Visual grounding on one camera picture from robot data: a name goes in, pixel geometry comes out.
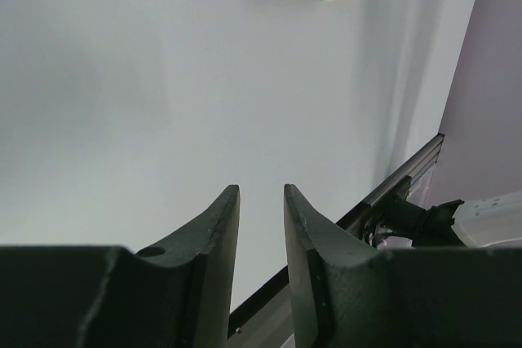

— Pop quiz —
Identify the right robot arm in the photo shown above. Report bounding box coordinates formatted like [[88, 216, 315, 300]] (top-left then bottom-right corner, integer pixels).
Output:
[[370, 192, 521, 248]]

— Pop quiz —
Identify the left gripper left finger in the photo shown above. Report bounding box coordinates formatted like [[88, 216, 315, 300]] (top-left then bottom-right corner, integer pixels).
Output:
[[1, 185, 240, 347]]

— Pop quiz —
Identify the aluminium front rail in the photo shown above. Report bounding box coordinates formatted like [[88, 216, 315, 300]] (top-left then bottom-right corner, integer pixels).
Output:
[[336, 134, 445, 240]]

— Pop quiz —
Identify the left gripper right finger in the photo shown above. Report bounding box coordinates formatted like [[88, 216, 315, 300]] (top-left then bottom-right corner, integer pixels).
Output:
[[284, 185, 521, 347]]

